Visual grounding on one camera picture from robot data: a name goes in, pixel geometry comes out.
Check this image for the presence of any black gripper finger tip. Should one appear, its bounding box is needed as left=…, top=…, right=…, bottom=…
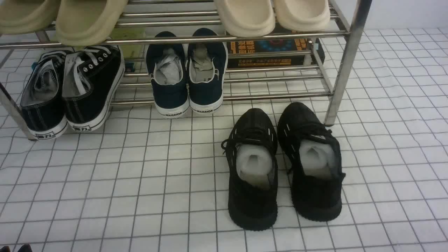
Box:
left=0, top=244, right=33, bottom=252

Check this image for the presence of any black canvas sneaker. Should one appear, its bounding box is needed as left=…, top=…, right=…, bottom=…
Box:
left=20, top=47, right=74, bottom=140
left=61, top=45, right=125, bottom=133

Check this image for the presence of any stainless steel shoe rack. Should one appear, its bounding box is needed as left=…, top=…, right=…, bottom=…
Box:
left=1, top=0, right=372, bottom=141

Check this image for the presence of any yellow-green paper box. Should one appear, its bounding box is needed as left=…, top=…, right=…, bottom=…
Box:
left=110, top=27, right=145, bottom=73

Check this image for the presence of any olive green slipper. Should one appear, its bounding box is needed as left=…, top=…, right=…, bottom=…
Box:
left=0, top=0, right=61, bottom=35
left=55, top=0, right=128, bottom=46

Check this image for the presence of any olive green slipper far left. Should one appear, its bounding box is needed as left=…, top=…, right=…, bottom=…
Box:
left=0, top=0, right=61, bottom=35

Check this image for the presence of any navy slip-on shoe left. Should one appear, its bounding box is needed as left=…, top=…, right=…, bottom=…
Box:
left=144, top=43, right=189, bottom=119

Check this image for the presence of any navy slip-on shoe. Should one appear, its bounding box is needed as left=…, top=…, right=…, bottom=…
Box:
left=144, top=43, right=189, bottom=119
left=186, top=42, right=229, bottom=114

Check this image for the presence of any black knit sneaker left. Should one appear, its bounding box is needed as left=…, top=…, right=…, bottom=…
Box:
left=221, top=108, right=278, bottom=231

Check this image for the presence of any black knit sneaker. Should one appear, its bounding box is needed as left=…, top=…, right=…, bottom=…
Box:
left=221, top=108, right=278, bottom=231
left=277, top=102, right=345, bottom=222

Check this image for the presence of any navy slip-on shoe right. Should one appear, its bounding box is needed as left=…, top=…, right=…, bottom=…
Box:
left=186, top=42, right=229, bottom=114

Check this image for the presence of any black knit sneaker right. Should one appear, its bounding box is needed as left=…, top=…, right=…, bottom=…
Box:
left=277, top=102, right=345, bottom=222

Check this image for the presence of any beige slipper left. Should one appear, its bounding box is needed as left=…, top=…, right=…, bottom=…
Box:
left=214, top=0, right=275, bottom=38

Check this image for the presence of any beige slipper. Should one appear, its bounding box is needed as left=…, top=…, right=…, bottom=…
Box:
left=214, top=0, right=275, bottom=38
left=273, top=0, right=331, bottom=32

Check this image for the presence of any black printed cardboard box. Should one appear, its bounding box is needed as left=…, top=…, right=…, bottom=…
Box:
left=226, top=38, right=308, bottom=69

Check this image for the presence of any beige slipper right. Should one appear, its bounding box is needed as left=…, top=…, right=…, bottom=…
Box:
left=273, top=0, right=331, bottom=32

